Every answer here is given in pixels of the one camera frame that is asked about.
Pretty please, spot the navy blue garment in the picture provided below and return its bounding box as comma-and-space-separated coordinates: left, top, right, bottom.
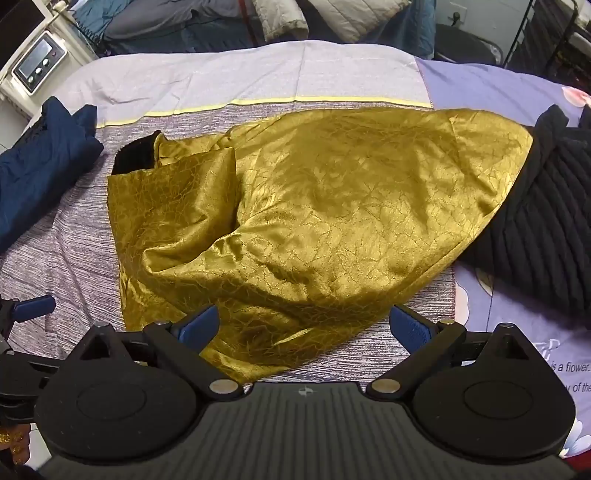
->
0, 97, 105, 256

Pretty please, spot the black wire rack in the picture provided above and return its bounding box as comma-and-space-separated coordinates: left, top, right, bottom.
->
503, 0, 591, 89

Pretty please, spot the black chair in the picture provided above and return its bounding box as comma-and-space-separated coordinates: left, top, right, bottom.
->
434, 23, 505, 66

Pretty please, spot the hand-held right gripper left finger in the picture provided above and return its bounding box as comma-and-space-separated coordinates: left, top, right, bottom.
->
69, 305, 246, 403

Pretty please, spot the grey jacket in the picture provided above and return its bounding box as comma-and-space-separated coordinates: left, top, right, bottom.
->
104, 0, 260, 41

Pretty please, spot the teal blue cloth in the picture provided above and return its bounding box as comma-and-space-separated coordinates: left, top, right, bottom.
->
73, 0, 136, 48

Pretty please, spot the beige quilted jacket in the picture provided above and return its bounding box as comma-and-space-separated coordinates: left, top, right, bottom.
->
252, 0, 413, 45

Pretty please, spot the gold satin jacket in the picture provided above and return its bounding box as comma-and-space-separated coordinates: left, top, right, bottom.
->
107, 108, 535, 385

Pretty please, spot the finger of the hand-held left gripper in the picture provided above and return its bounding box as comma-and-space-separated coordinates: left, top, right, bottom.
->
0, 295, 57, 326

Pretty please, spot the gold glitter object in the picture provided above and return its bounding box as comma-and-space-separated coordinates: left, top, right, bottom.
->
0, 427, 31, 465

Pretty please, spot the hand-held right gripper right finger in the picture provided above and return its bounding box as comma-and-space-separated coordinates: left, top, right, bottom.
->
365, 305, 533, 398

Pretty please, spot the black quilted garment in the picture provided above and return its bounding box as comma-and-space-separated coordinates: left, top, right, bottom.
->
455, 105, 591, 331

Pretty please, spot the white appliance with display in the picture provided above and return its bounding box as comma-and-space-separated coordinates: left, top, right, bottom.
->
0, 7, 100, 114

